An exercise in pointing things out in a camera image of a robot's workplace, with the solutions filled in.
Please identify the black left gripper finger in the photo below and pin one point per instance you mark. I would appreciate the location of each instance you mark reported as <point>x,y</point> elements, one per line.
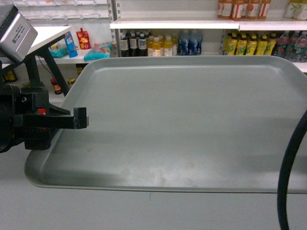
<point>78,120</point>
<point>54,110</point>

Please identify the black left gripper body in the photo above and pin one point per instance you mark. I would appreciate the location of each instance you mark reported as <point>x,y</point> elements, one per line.
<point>19,110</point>

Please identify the grey silver serving tray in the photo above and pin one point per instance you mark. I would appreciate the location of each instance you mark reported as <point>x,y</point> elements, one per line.
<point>181,124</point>

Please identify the white checkout table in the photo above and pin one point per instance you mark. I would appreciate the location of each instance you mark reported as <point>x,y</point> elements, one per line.
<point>47,35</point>

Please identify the orange label sauce jar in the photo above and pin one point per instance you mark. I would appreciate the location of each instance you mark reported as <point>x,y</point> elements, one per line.
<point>56,87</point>

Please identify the yellow lid jar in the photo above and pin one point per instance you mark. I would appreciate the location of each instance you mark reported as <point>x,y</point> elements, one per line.
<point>70,82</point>

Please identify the blue snack bag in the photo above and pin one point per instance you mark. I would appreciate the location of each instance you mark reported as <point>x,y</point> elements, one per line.
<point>72,52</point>

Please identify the teal snack bag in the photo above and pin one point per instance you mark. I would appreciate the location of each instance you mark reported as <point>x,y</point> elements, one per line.
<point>99,51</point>

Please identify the red sauce pouch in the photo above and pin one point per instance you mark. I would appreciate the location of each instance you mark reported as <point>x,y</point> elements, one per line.
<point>84,39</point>

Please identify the dark tea bottle left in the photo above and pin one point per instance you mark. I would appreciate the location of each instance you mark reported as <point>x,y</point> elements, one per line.
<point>124,45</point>

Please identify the dark tea bottle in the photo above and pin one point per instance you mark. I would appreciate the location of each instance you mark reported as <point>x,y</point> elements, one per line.
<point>142,45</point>
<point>124,45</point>
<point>133,45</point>

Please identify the white slotted shelf upright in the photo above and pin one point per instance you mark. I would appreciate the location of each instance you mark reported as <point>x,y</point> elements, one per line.
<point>113,13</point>

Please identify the dark tea bottle right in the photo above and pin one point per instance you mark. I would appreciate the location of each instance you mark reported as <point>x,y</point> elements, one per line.
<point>142,45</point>

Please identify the dark tea bottle middle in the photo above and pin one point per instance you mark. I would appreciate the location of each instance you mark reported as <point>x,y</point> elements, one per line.
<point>133,45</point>

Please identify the yellow juice bottle left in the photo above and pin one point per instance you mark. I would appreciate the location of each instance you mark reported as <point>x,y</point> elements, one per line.
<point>150,41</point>

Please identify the yellow juice bottle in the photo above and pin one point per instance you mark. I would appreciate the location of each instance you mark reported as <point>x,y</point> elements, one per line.
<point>150,41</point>
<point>156,47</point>
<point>168,47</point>

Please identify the yellow juice bottle front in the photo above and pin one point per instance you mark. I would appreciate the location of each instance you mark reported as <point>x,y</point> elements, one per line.
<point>156,47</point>

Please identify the yellow juice bottle right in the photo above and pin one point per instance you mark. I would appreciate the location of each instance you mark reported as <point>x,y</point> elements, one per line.
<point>168,47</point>

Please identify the blue drink bottle left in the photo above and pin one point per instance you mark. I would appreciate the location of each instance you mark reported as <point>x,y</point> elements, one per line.
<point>183,43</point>

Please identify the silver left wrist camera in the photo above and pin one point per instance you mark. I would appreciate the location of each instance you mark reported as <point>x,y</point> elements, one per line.
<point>16,35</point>

